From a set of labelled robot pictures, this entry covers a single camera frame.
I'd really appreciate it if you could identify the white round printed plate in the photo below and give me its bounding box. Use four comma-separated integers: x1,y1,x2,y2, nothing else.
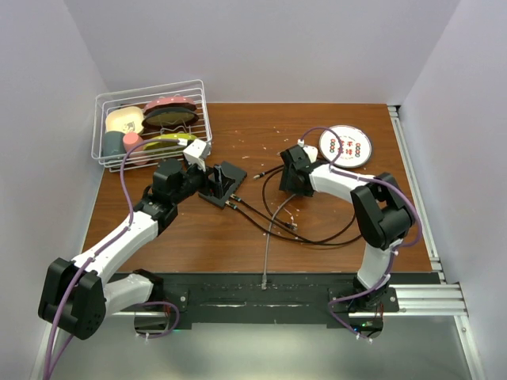
318,125,373,169

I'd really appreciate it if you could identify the red dotted plate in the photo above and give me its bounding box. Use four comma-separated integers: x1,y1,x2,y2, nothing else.
143,95,196,115

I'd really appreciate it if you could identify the pink cup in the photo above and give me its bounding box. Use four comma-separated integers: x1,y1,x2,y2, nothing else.
123,132,149,165

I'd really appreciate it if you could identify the aluminium frame rail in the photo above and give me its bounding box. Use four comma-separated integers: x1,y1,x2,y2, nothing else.
29,106,486,380

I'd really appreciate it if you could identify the black network switch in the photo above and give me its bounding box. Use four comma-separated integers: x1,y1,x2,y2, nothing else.
198,161,247,209

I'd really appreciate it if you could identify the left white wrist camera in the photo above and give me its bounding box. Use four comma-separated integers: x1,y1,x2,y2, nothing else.
183,139,211,163

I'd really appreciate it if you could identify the grey ethernet cable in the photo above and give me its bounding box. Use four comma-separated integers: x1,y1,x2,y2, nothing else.
261,193,296,289

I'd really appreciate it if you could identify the beige square plate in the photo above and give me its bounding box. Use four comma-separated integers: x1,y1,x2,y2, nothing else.
105,106,144,135

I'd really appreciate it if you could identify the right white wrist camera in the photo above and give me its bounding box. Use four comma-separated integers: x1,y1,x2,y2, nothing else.
297,139,318,163

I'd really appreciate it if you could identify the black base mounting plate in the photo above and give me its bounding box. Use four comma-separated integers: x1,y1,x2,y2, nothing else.
118,272,400,332

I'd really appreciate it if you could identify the long black ethernet cable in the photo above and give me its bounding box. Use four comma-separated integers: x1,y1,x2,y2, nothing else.
227,193,365,247

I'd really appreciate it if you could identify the white wire dish rack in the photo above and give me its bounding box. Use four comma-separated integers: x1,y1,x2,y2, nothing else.
91,79,212,172

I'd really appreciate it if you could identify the yellow green dotted plate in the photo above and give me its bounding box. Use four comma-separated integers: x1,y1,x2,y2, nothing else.
143,133,197,151

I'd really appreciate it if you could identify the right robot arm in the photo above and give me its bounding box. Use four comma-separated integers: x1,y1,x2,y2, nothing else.
280,143,421,311

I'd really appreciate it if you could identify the dark brown round plate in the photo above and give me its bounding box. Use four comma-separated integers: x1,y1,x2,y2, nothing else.
143,108,199,130

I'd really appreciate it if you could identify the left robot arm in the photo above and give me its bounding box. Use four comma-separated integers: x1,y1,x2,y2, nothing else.
38,159,240,340

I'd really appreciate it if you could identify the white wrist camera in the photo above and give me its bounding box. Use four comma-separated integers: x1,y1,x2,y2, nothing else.
297,139,318,163
183,139,211,163

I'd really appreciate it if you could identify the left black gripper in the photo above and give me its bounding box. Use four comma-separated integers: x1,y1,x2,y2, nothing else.
172,159,234,205

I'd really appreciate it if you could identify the dark grey cup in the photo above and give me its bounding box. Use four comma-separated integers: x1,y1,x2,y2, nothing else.
102,131,125,158

